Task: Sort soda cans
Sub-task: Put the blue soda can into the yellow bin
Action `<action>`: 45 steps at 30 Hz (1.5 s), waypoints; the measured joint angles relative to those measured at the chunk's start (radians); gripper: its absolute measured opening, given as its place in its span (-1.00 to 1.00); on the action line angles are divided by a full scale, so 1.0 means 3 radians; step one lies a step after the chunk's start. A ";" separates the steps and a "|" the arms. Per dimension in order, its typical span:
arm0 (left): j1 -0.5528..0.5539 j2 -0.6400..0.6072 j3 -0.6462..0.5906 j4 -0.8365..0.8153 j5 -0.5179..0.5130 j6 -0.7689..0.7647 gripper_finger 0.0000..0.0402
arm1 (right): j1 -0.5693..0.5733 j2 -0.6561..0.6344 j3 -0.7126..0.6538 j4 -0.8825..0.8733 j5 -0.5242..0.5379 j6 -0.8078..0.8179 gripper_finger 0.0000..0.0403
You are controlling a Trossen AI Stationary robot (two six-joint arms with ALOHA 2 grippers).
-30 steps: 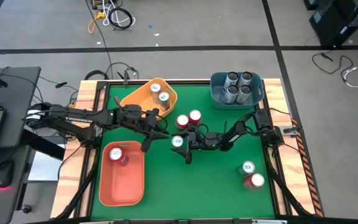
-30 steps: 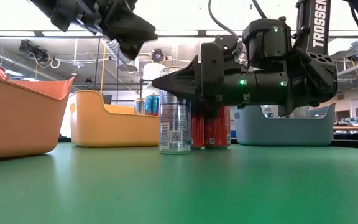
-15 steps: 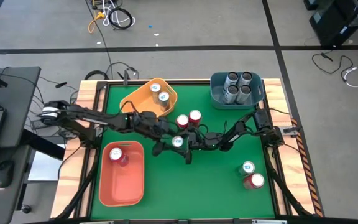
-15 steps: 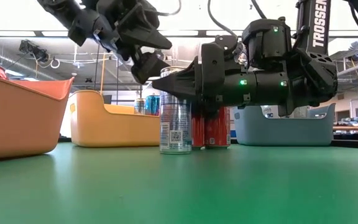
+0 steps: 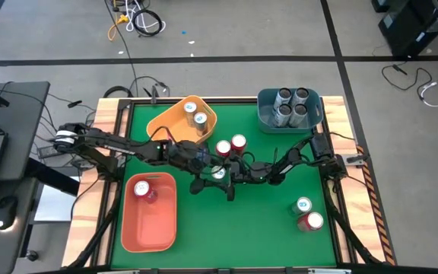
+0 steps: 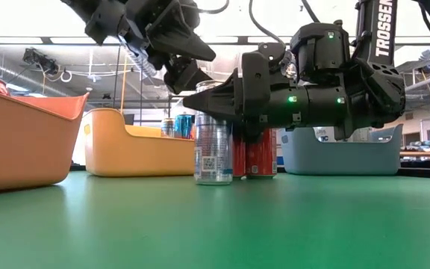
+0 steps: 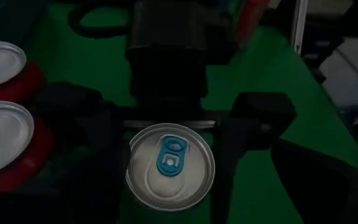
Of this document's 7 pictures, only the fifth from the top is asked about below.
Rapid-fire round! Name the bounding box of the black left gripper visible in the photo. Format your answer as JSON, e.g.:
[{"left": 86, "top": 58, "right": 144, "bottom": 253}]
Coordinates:
[{"left": 182, "top": 150, "right": 238, "bottom": 202}]

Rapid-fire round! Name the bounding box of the blue silver Red Bull can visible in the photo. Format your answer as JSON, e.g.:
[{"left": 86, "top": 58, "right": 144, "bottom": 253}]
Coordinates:
[
  {"left": 291, "top": 196, "right": 313, "bottom": 217},
  {"left": 193, "top": 111, "right": 209, "bottom": 136},
  {"left": 210, "top": 164, "right": 227, "bottom": 180},
  {"left": 182, "top": 100, "right": 198, "bottom": 126}
]

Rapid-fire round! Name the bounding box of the red soda can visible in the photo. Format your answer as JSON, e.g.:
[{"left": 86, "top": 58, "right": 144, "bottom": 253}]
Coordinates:
[
  {"left": 297, "top": 211, "right": 325, "bottom": 233},
  {"left": 214, "top": 139, "right": 233, "bottom": 158},
  {"left": 133, "top": 180, "right": 159, "bottom": 205},
  {"left": 230, "top": 133, "right": 248, "bottom": 155}
]

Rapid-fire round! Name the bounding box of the orange plastic bin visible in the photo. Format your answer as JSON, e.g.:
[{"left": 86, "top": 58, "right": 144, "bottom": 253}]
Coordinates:
[{"left": 120, "top": 172, "right": 177, "bottom": 253}]

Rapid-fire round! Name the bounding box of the yellow plastic bin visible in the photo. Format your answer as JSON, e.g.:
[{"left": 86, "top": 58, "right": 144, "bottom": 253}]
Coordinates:
[{"left": 145, "top": 94, "right": 218, "bottom": 145}]

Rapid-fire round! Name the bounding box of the blue-grey plastic bin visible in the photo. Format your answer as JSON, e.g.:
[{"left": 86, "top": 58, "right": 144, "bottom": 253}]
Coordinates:
[{"left": 256, "top": 88, "right": 325, "bottom": 135}]

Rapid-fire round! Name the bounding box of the light wooden table board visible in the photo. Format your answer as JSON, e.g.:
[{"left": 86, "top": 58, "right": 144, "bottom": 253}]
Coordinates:
[{"left": 62, "top": 94, "right": 389, "bottom": 267}]

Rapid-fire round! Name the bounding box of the yellow black hazard tape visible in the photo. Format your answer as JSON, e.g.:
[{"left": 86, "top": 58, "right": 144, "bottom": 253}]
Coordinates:
[{"left": 355, "top": 144, "right": 397, "bottom": 266}]

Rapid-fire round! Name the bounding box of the white sheet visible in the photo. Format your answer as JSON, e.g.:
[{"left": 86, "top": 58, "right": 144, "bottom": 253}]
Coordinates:
[{"left": 33, "top": 186, "right": 81, "bottom": 223}]

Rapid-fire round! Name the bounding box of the black desk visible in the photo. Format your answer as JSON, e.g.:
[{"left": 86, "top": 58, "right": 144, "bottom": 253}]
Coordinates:
[{"left": 0, "top": 80, "right": 81, "bottom": 274}]

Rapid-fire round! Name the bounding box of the black computer mouse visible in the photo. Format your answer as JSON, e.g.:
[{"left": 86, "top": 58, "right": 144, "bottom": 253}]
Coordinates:
[{"left": 0, "top": 195, "right": 20, "bottom": 231}]

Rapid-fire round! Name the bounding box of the black equipment case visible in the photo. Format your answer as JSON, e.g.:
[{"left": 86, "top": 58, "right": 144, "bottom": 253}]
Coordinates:
[{"left": 370, "top": 0, "right": 438, "bottom": 59}]

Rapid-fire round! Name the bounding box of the grey metal bracket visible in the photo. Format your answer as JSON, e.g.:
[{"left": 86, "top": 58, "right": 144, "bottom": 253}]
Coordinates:
[{"left": 340, "top": 151, "right": 370, "bottom": 168}]

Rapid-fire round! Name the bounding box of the thin black floor cable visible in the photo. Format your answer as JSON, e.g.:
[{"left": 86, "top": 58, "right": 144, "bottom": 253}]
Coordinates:
[{"left": 129, "top": 75, "right": 171, "bottom": 98}]

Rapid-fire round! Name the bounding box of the long black floor cable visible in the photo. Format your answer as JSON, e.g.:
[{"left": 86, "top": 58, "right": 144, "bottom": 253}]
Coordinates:
[{"left": 103, "top": 0, "right": 140, "bottom": 98}]

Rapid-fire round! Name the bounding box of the coiled black cable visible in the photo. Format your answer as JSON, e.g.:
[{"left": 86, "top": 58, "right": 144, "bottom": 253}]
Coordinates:
[{"left": 132, "top": 8, "right": 165, "bottom": 38}]

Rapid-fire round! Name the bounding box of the black floor cable with plug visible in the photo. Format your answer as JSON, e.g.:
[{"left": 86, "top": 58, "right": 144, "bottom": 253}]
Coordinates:
[{"left": 380, "top": 62, "right": 435, "bottom": 92}]

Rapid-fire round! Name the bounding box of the yellow floor cable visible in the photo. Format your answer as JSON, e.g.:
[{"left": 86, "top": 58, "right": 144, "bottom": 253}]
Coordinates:
[{"left": 106, "top": 13, "right": 129, "bottom": 42}]

